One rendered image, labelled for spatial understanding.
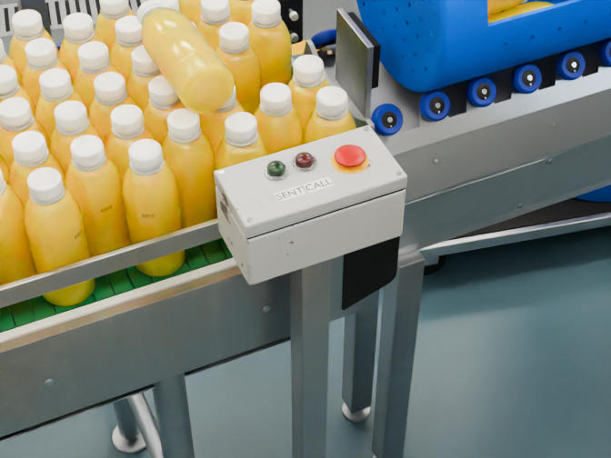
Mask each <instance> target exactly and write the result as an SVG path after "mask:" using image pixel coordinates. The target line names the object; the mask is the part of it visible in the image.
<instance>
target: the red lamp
mask: <svg viewBox="0 0 611 458"><path fill-rule="evenodd" d="M313 162H314V158H313V156H312V155H311V154H310V153H308V152H301V153H298V154H297V155H296V156H295V164H296V165H297V166H298V167H301V168H307V167H309V166H311V165H312V164H313Z"/></svg>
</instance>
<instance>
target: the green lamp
mask: <svg viewBox="0 0 611 458"><path fill-rule="evenodd" d="M266 171H267V173H268V174H270V175H272V176H280V175H282V174H284V173H285V164H284V163H283V162H281V161H278V160H274V161H271V162H269V163H268V164H267V167H266Z"/></svg>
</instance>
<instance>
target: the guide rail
mask: <svg viewBox="0 0 611 458"><path fill-rule="evenodd" d="M219 238H223V237H222V235H221V234H220V233H219V230H218V219H217V218H216V219H213V220H210V221H207V222H204V223H201V224H196V225H193V226H190V227H187V228H184V229H181V230H178V231H175V232H172V233H169V234H164V235H161V236H157V237H155V238H152V239H149V240H145V241H143V242H140V243H137V244H131V245H128V246H126V247H123V248H120V249H116V250H114V251H111V252H108V253H105V254H100V255H97V256H94V257H91V258H87V259H85V260H82V261H79V262H76V263H72V264H68V265H65V266H62V267H58V268H55V269H53V270H50V271H46V272H43V273H40V274H36V275H32V276H29V277H26V278H24V279H21V280H17V281H14V282H12V283H9V284H3V285H0V308H2V307H5V306H8V305H10V304H16V303H19V302H22V301H24V300H27V299H31V298H34V297H37V296H39V295H42V294H47V293H51V292H53V291H56V290H59V289H62V288H65V287H67V286H71V285H74V284H79V283H82V282H84V281H88V280H91V279H94V278H96V277H99V276H102V275H105V274H110V273H113V272H116V271H119V270H122V269H125V268H128V267H131V266H134V265H137V264H141V263H144V262H148V261H151V260H154V259H156V258H159V257H162V256H166V255H169V254H173V253H176V252H179V251H182V250H185V249H188V248H191V247H194V246H197V245H200V244H205V243H208V242H211V241H214V240H216V239H219Z"/></svg>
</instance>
